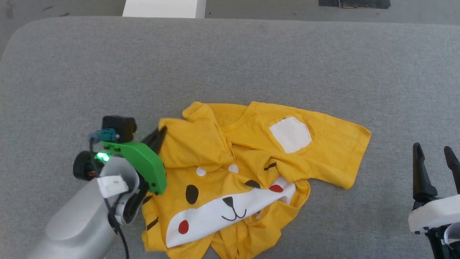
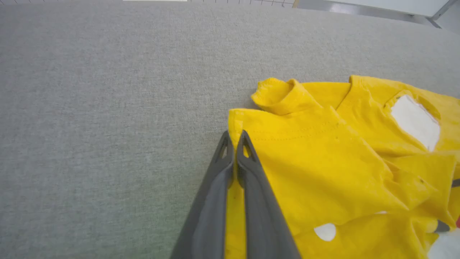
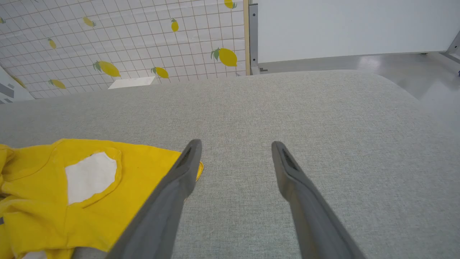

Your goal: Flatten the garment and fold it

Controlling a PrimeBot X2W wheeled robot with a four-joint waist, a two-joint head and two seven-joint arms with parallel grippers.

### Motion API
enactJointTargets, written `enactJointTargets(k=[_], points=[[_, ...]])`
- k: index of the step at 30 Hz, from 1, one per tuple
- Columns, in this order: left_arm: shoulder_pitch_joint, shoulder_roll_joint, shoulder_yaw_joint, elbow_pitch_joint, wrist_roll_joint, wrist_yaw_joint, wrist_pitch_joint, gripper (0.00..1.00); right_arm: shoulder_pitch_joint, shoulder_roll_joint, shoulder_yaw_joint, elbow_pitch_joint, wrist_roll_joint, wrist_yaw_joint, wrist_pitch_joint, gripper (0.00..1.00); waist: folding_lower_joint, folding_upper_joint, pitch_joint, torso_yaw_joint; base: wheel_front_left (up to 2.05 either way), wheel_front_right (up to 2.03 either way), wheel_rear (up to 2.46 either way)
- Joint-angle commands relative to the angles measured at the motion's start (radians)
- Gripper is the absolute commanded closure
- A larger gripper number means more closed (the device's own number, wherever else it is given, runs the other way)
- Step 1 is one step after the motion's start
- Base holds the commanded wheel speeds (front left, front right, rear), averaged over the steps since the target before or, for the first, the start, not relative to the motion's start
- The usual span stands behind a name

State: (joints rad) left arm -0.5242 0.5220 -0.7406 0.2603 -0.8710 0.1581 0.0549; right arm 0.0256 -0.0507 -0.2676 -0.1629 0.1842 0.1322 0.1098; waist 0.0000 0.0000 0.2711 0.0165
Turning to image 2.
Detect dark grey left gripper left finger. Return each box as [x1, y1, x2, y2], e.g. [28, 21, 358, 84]
[171, 130, 235, 259]

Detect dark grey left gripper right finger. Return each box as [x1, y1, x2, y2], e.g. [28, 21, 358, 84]
[235, 130, 302, 259]

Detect yellow tiger-print t-shirt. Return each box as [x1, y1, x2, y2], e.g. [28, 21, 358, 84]
[225, 75, 460, 259]

